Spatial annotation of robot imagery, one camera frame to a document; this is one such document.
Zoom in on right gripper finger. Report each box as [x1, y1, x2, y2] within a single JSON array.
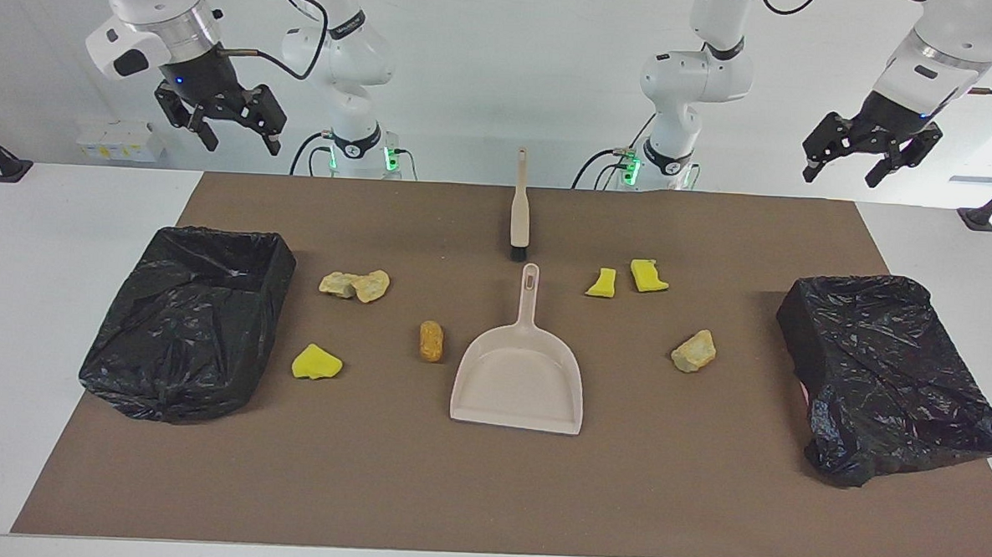
[[151, 82, 222, 153], [242, 84, 290, 157]]

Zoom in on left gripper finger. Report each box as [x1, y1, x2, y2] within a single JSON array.
[[866, 120, 944, 192], [801, 112, 851, 184]]

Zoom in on yellow notched sponge piece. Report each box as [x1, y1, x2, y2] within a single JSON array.
[[629, 258, 671, 294]]

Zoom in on large beige sponge chunk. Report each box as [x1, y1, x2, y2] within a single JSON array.
[[670, 328, 718, 375]]

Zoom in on beige hand brush black bristles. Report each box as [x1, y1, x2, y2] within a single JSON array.
[[509, 147, 534, 263]]

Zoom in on beige plastic dustpan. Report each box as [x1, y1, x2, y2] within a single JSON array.
[[449, 260, 591, 437]]

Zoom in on open bin with black bag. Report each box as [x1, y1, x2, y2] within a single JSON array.
[[77, 222, 299, 429]]

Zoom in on bag-covered bin with pink rim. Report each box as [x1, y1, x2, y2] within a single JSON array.
[[770, 270, 992, 494]]

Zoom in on white boxes with yellow labels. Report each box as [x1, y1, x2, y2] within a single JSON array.
[[75, 119, 166, 164]]

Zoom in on yellow rounded sponge piece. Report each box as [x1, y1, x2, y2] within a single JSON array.
[[291, 343, 345, 382]]

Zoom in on orange-brown oval sponge piece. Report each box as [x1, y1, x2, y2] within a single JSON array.
[[418, 320, 446, 364]]

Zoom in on brown table mat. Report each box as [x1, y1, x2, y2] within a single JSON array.
[[10, 163, 992, 557]]

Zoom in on black right base cable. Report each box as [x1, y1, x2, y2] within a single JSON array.
[[289, 130, 335, 177]]

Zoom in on black base cable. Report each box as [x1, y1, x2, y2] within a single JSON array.
[[573, 146, 637, 192], [289, 130, 335, 177]]

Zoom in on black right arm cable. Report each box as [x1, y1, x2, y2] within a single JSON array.
[[218, 0, 331, 82]]

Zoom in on black left base cable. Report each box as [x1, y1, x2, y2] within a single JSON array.
[[573, 146, 637, 192]]

